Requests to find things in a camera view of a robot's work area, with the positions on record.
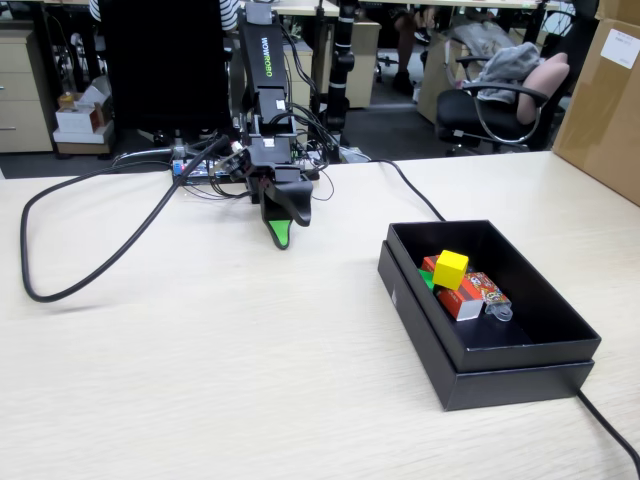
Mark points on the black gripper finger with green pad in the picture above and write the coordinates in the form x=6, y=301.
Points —
x=280, y=232

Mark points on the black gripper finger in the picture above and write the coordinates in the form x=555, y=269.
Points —
x=300, y=200

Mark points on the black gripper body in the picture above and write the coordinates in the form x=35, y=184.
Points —
x=270, y=175

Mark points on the green cube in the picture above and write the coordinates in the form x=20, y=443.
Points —
x=426, y=281

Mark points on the yellow cube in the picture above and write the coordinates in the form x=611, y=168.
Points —
x=450, y=270

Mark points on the orange printed carton box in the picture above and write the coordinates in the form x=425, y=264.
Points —
x=462, y=302

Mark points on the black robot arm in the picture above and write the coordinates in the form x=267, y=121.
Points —
x=265, y=60

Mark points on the white cardboard box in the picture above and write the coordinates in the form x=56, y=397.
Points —
x=77, y=117

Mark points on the black cardboard box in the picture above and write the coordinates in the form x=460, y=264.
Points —
x=525, y=355

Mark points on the black open box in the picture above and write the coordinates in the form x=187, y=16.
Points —
x=520, y=387

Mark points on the large brown cardboard box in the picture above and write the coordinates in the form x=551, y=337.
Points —
x=600, y=125

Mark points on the small brown cardboard box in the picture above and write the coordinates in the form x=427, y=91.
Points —
x=620, y=7

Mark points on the robot controller circuit board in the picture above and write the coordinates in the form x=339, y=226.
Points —
x=176, y=170

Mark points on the black pole stand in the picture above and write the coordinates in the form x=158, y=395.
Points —
x=342, y=60

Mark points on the plain beige cabinet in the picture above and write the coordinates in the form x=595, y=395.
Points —
x=365, y=60

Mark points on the black computer monitor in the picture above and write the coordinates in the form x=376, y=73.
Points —
x=165, y=60

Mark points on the person in striped shirt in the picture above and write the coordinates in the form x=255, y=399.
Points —
x=231, y=12

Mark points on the light wood desk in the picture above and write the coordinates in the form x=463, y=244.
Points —
x=305, y=6

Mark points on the black office chair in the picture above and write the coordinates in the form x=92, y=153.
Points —
x=465, y=112

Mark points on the flat beige carton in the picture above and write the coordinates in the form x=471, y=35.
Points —
x=82, y=145

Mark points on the seated person legs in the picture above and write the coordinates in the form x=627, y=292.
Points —
x=405, y=35

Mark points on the colourful patterned plastic stick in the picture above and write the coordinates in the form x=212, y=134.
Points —
x=495, y=297

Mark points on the grey cloth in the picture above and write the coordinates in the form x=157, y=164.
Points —
x=510, y=65

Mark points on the beige drawer cabinet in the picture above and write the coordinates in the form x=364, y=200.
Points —
x=25, y=90

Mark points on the pink cushion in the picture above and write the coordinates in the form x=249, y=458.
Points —
x=542, y=85

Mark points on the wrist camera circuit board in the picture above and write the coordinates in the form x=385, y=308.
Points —
x=235, y=162

